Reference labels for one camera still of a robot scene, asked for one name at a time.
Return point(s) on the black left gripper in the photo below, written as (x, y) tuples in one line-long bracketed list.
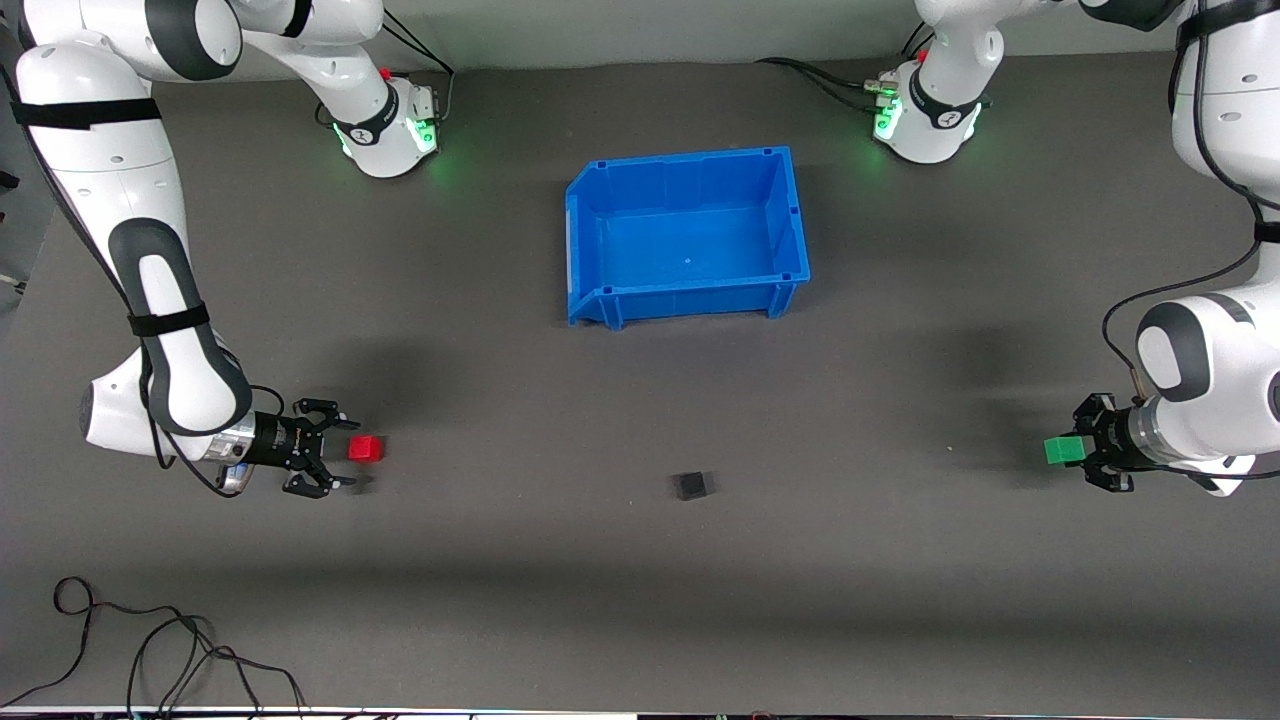
[(1110, 440)]

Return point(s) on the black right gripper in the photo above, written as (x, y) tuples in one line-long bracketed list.
[(277, 441)]

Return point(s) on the small green cube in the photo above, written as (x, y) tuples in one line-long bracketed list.
[(1062, 451)]

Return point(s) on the small red cube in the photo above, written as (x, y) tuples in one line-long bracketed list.
[(365, 449)]

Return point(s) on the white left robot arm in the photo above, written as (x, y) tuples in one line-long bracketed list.
[(1230, 380)]

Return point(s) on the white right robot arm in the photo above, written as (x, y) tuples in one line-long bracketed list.
[(110, 150)]

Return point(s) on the small black cube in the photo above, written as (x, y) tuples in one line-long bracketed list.
[(691, 487)]

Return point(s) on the blue plastic storage bin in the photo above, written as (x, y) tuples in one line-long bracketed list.
[(690, 250)]

